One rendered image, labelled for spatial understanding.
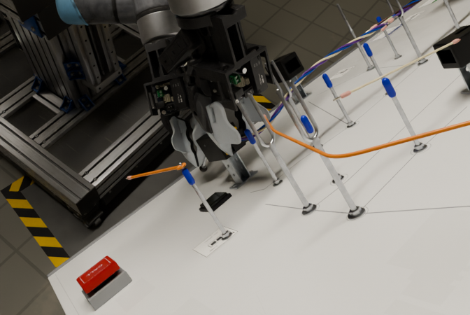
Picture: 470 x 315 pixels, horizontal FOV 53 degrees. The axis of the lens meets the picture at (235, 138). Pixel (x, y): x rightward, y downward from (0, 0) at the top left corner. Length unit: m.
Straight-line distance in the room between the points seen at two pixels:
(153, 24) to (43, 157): 1.21
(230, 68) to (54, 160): 1.40
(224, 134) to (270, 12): 2.13
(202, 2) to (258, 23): 2.13
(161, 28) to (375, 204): 0.46
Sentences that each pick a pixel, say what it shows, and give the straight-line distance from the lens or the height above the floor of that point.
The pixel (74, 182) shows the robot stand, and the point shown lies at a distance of 1.82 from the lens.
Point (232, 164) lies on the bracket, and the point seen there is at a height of 1.09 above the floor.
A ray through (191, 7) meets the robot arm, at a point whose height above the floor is 1.36.
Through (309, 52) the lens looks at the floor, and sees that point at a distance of 2.52.
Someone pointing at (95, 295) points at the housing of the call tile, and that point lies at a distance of 0.64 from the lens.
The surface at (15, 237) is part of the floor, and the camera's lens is 2.05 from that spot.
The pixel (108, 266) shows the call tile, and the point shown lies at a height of 1.12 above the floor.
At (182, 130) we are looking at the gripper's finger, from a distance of 0.81.
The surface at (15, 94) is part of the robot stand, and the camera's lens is 2.17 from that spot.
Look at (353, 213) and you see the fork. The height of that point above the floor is 1.30.
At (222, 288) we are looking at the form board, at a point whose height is 1.24.
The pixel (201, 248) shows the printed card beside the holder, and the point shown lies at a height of 1.15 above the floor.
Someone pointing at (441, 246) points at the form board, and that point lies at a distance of 0.38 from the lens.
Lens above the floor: 1.70
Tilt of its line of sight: 53 degrees down
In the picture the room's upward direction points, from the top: straight up
